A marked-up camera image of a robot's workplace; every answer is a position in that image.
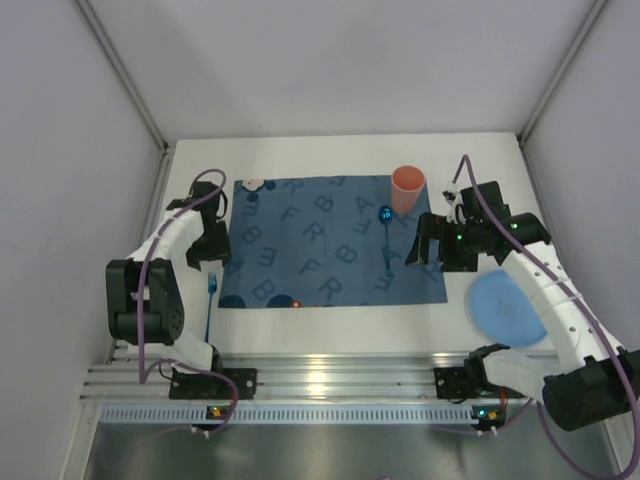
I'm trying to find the blue lettered cloth placemat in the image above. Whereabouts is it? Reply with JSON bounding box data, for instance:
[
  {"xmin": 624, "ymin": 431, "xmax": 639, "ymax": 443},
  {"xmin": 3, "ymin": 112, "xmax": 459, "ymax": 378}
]
[{"xmin": 218, "ymin": 176, "xmax": 447, "ymax": 309}]

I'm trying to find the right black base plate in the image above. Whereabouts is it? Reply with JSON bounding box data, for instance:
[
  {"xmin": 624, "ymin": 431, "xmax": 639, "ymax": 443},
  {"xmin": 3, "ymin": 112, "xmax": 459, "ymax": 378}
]
[{"xmin": 433, "ymin": 366, "xmax": 501, "ymax": 402}]

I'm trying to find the blue plastic plate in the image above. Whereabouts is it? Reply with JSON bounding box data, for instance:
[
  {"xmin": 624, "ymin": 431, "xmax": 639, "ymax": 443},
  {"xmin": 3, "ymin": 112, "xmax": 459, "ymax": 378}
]
[{"xmin": 466, "ymin": 269, "xmax": 547, "ymax": 348}]

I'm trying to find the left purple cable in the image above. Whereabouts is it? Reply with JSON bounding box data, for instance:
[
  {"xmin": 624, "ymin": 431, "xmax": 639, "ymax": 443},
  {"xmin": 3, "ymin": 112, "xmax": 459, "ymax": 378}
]
[{"xmin": 138, "ymin": 168, "xmax": 239, "ymax": 441}]

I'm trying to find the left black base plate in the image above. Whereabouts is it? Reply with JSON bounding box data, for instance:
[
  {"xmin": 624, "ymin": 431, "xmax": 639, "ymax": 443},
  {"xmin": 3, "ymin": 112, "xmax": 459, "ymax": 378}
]
[{"xmin": 168, "ymin": 368, "xmax": 258, "ymax": 400}]

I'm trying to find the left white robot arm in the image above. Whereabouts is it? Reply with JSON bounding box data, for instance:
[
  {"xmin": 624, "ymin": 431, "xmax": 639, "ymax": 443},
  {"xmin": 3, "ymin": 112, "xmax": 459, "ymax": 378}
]
[{"xmin": 105, "ymin": 181, "xmax": 232, "ymax": 373}]

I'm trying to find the slotted white cable duct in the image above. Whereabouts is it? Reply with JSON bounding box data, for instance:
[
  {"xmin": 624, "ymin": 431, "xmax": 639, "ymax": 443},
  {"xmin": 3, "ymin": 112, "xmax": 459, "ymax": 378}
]
[{"xmin": 100, "ymin": 404, "xmax": 504, "ymax": 425}]

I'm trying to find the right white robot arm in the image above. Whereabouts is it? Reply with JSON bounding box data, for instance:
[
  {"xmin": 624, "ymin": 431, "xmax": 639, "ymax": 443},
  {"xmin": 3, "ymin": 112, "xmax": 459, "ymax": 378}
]
[{"xmin": 406, "ymin": 181, "xmax": 639, "ymax": 431}]

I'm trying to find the aluminium front rail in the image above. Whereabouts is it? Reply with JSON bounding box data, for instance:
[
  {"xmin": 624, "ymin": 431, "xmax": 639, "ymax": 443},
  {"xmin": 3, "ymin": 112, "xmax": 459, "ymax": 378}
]
[{"xmin": 80, "ymin": 351, "xmax": 466, "ymax": 403}]

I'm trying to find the pink plastic cup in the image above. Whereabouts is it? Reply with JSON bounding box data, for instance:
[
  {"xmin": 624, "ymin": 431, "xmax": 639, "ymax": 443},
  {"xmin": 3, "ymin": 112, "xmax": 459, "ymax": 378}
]
[{"xmin": 391, "ymin": 165, "xmax": 426, "ymax": 215}]

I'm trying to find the blue plastic spoon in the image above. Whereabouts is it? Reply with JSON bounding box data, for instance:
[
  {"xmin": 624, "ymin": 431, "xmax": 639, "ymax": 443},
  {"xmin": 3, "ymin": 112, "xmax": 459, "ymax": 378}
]
[{"xmin": 378, "ymin": 205, "xmax": 393, "ymax": 277}]

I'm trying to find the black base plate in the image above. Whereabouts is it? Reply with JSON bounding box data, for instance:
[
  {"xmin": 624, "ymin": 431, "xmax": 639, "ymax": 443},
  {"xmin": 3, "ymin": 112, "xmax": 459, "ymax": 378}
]
[
  {"xmin": 433, "ymin": 366, "xmax": 501, "ymax": 402},
  {"xmin": 168, "ymin": 368, "xmax": 258, "ymax": 400}
]

